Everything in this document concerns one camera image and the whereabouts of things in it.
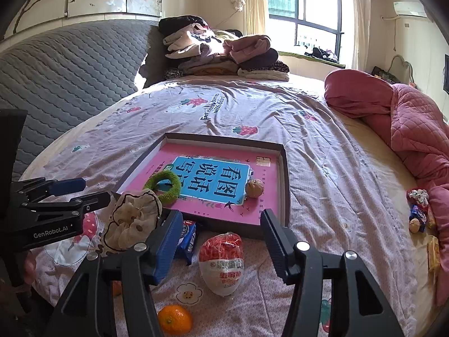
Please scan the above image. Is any yellow snack packet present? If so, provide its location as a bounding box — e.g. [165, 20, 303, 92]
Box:
[426, 235, 441, 273]

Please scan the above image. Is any white red toy egg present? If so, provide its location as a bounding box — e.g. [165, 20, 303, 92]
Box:
[198, 232, 244, 297]

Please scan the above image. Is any pile of folded clothes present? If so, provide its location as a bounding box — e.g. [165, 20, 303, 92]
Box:
[158, 15, 290, 81]

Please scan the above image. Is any pink quilted blanket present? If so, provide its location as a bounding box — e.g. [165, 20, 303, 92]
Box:
[324, 69, 448, 306]

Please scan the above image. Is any heart shaped chair back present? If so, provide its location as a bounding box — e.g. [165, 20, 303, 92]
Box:
[387, 55, 415, 85]

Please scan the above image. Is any window with dark frame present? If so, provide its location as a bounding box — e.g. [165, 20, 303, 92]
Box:
[265, 0, 344, 59]

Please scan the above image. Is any grey quilted headboard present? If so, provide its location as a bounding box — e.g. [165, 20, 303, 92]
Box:
[1, 19, 167, 179]

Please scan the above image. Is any blue cookie packet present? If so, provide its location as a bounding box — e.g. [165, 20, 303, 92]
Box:
[174, 221, 196, 265]

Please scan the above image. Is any green knitted ring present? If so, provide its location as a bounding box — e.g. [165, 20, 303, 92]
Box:
[143, 170, 183, 206]

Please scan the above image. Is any dark shallow cardboard box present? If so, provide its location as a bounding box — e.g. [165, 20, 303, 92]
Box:
[111, 131, 292, 240]

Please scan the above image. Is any strawberry print bed cover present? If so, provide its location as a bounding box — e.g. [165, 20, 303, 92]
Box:
[29, 78, 417, 336]

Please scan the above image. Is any brown walnut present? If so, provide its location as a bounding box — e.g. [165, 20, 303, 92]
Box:
[245, 179, 265, 199]

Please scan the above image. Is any cream fabric scrunchie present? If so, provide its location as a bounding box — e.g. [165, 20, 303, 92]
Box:
[101, 189, 162, 253]

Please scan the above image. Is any white air conditioner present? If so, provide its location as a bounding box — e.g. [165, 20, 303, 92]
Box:
[393, 1, 428, 18]

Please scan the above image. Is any black flat television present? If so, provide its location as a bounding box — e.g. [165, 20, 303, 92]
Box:
[443, 54, 449, 94]

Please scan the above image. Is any orange mandarin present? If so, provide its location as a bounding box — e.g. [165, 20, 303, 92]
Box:
[157, 304, 193, 336]
[112, 281, 122, 297]

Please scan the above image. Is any small colourful toy figure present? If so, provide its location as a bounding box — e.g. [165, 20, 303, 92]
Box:
[406, 188, 436, 234]

